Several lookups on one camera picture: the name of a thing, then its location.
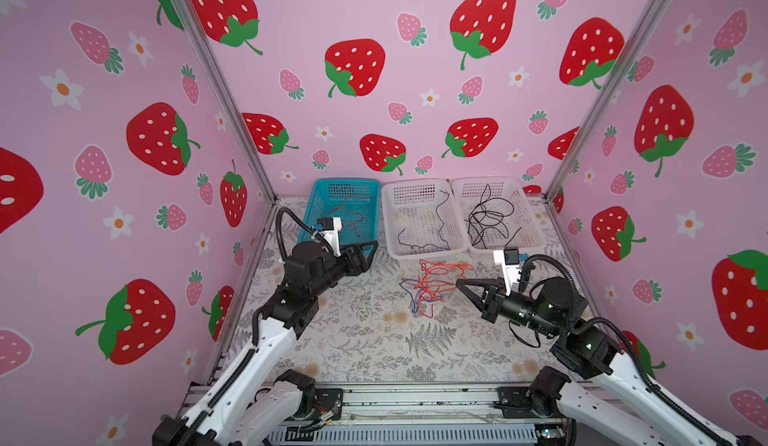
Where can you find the aluminium right corner post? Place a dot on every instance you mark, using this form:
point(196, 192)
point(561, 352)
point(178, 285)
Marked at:
point(643, 31)

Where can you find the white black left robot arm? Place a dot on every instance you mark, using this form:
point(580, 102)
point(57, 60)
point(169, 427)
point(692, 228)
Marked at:
point(230, 413)

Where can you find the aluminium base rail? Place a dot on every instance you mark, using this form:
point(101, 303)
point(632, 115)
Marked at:
point(436, 414)

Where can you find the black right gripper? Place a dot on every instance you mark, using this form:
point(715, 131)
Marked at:
point(490, 312)

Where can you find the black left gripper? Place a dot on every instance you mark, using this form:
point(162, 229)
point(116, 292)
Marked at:
point(354, 257)

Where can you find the white right plastic basket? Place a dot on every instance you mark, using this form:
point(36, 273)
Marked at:
point(496, 214)

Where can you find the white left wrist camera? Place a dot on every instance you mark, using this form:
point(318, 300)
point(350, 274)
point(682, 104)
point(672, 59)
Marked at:
point(328, 229)

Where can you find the teal plastic basket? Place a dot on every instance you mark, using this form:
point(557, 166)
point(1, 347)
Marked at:
point(355, 201)

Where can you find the aluminium left corner post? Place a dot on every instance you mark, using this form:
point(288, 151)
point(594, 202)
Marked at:
point(217, 80)

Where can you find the white plastic basket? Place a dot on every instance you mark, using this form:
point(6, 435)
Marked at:
point(496, 214)
point(422, 220)

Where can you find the white middle plastic basket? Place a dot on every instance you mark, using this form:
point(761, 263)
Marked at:
point(422, 220)

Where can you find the aluminium corner post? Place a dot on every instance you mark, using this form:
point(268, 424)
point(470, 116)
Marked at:
point(217, 80)
point(643, 31)

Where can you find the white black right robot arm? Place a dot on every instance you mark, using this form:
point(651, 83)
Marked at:
point(603, 383)

